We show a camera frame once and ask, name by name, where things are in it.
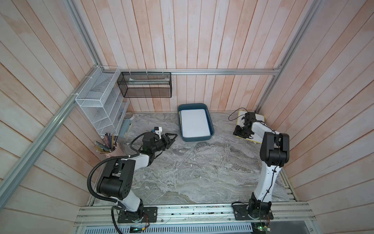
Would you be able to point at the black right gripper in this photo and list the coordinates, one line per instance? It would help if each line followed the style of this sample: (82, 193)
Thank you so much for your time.
(236, 131)

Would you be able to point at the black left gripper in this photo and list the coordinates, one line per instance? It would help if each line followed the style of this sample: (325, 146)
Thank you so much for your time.
(168, 141)

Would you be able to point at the yellow-framed whiteboard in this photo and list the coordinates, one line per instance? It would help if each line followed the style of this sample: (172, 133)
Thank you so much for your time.
(240, 121)

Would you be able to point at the blue-framed whiteboard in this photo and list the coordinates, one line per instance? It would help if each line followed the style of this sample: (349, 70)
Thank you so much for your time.
(194, 123)

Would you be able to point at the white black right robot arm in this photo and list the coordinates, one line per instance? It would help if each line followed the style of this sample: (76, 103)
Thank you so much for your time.
(274, 154)

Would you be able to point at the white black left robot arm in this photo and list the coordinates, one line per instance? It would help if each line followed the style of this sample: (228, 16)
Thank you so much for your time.
(115, 182)

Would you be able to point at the teal plastic storage box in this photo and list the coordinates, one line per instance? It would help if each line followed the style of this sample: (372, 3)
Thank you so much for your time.
(196, 106)

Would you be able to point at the light blue stapler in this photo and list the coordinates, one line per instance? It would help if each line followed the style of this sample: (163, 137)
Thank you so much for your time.
(124, 128)

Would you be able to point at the small clear tape roll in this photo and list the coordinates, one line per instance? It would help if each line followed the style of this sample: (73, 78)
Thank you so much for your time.
(129, 116)

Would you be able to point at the pink pencil cup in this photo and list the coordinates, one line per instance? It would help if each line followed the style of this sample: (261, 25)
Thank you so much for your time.
(116, 152)

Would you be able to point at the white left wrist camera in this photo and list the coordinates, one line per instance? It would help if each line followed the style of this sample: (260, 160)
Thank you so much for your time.
(158, 131)

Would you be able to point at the black mesh wall basket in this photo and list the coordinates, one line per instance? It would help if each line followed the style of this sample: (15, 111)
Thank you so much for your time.
(145, 84)

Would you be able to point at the white wire wall shelf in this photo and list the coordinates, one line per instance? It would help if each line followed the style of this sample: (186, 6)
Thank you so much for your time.
(101, 100)

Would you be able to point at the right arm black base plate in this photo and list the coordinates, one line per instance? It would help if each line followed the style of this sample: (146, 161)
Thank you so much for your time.
(240, 211)

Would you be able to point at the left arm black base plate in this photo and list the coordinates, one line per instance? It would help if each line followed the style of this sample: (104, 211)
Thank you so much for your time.
(149, 214)

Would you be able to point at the aluminium horizontal wall rail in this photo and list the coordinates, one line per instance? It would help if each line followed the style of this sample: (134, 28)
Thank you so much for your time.
(186, 72)

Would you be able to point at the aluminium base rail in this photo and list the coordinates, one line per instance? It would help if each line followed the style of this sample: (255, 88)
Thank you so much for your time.
(198, 214)

